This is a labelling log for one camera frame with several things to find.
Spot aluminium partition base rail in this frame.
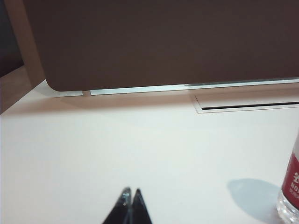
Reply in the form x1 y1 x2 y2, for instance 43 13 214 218
58 78 299 97

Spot white desk cable slot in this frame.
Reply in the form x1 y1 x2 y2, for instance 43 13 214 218
193 93 299 114

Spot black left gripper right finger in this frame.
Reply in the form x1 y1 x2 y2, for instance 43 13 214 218
129 188 152 224

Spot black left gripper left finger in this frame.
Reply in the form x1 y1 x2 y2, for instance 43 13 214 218
101 186 131 224

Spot clear red-label water bottle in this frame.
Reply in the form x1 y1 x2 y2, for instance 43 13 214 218
276 127 299 224

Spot brown desk partition panel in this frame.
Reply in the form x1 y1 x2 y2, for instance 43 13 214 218
23 0 299 92

